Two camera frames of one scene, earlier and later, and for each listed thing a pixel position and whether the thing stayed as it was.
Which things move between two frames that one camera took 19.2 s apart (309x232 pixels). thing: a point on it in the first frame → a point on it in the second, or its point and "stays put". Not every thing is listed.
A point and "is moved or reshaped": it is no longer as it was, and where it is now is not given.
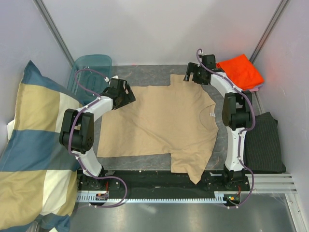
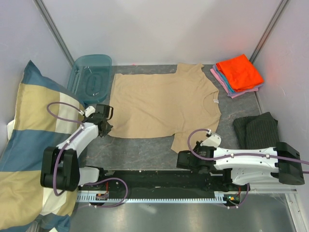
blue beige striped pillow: [39, 175] stays put
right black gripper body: [197, 77] → [198, 145]
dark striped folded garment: [262, 147] stays put
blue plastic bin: [89, 76] stays put
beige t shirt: [178, 119] is moved or reshaped
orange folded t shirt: [243, 71] stays put
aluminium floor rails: [271, 183] stays put
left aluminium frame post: [53, 28] stays put
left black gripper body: [125, 99] → [107, 130]
